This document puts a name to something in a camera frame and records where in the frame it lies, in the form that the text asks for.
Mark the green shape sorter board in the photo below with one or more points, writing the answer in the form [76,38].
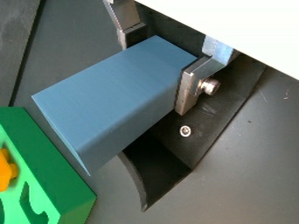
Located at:
[47,194]

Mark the blue rectangular block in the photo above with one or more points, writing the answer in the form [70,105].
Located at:
[103,107]

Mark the yellow pentagon block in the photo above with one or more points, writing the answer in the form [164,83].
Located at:
[8,170]

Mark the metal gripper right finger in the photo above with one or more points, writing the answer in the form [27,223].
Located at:
[196,75]

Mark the black curved fixture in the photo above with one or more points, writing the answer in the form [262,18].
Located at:
[163,156]

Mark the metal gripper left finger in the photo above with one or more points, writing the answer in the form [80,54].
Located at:
[131,30]

